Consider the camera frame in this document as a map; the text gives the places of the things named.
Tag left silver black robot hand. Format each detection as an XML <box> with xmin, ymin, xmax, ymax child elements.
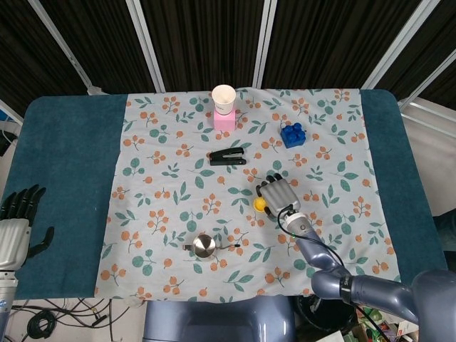
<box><xmin>0</xmin><ymin>184</ymin><xmax>56</xmax><ymax>270</ymax></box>

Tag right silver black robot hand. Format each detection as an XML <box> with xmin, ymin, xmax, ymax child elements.
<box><xmin>255</xmin><ymin>173</ymin><xmax>302</xmax><ymax>219</ymax></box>

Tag blue toy building brick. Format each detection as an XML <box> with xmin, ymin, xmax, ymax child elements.
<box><xmin>279</xmin><ymin>122</ymin><xmax>308</xmax><ymax>149</ymax></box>

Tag black stapler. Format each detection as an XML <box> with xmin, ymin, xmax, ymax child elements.
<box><xmin>209</xmin><ymin>147</ymin><xmax>247</xmax><ymax>167</ymax></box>

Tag teal table cover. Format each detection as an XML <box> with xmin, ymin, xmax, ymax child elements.
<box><xmin>0</xmin><ymin>88</ymin><xmax>449</xmax><ymax>301</ymax></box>

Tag pink cube block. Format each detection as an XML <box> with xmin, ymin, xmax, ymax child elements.
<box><xmin>213</xmin><ymin>109</ymin><xmax>237</xmax><ymax>133</ymax></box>

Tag floral printed cloth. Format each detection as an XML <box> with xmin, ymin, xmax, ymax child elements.
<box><xmin>94</xmin><ymin>86</ymin><xmax>402</xmax><ymax>299</ymax></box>

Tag white paper cup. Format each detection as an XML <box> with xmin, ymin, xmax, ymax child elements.
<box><xmin>211</xmin><ymin>84</ymin><xmax>236</xmax><ymax>117</ymax></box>

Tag black waste bin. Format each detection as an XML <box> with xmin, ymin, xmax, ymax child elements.
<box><xmin>294</xmin><ymin>294</ymin><xmax>359</xmax><ymax>336</ymax></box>

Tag blue-grey robot torso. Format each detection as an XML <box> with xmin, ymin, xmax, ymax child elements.
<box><xmin>142</xmin><ymin>294</ymin><xmax>296</xmax><ymax>342</ymax></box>

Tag colourful packaging clutter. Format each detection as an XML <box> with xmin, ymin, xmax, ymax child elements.
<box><xmin>343</xmin><ymin>306</ymin><xmax>423</xmax><ymax>342</ymax></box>

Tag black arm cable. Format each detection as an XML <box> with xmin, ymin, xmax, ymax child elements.
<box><xmin>276</xmin><ymin>205</ymin><xmax>389</xmax><ymax>342</ymax></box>

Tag black floor cables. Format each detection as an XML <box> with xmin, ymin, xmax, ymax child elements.
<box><xmin>9</xmin><ymin>297</ymin><xmax>144</xmax><ymax>342</ymax></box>

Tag aluminium screen post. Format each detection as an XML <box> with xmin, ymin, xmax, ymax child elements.
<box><xmin>251</xmin><ymin>0</ymin><xmax>279</xmax><ymax>89</ymax></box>
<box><xmin>360</xmin><ymin>0</ymin><xmax>442</xmax><ymax>90</ymax></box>
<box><xmin>125</xmin><ymin>0</ymin><xmax>167</xmax><ymax>92</ymax></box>
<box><xmin>396</xmin><ymin>45</ymin><xmax>456</xmax><ymax>108</ymax></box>
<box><xmin>33</xmin><ymin>0</ymin><xmax>94</xmax><ymax>94</ymax></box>

